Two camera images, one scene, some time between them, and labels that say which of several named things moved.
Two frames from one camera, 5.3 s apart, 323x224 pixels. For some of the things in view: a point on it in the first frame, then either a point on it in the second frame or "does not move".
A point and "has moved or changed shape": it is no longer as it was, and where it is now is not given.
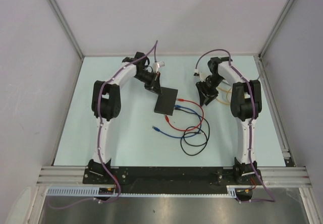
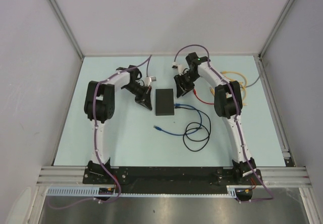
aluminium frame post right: x=291 y=0 does not move
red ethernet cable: x=167 y=120 to x=195 y=93
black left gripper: x=155 y=79 to x=144 y=99
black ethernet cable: x=184 y=135 has moved or changed shape
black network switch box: x=165 y=103 does not move
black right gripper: x=207 y=97 to x=182 y=89
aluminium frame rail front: x=272 y=176 does not move
